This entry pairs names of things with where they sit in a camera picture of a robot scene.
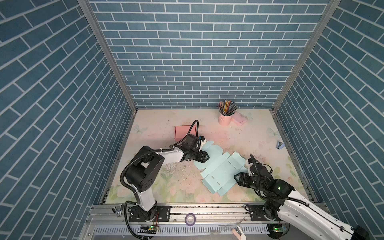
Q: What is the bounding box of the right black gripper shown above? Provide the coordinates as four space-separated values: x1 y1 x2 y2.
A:
231 171 266 193

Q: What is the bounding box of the light blue paper box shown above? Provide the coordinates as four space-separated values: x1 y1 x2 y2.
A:
194 141 248 196

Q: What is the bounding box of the pink paper box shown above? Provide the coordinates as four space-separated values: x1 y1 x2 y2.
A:
175 126 197 142

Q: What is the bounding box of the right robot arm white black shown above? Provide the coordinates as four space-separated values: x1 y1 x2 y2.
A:
234 155 370 240

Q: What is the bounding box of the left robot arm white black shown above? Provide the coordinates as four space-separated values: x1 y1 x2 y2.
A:
120 120 210 240

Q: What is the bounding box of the pink metal pencil cup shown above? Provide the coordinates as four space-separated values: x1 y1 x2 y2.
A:
218 115 232 127

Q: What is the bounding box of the small blue clip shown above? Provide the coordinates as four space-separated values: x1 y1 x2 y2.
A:
276 141 285 150

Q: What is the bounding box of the pink pencil case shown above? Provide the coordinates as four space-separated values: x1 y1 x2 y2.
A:
232 112 248 127

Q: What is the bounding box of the coloured pencils bundle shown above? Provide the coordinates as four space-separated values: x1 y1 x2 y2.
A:
218 100 238 117

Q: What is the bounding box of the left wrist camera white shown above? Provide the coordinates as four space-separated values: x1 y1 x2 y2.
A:
198 136 207 149

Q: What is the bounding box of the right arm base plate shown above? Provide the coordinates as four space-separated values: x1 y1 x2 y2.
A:
244 202 285 222

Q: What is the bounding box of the white tool on rail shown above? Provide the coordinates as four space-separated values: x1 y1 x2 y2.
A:
220 221 247 240

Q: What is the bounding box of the purple tape ring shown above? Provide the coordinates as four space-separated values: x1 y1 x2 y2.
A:
184 212 197 227

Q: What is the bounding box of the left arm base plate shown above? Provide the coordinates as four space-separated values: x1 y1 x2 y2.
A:
128 205 171 223

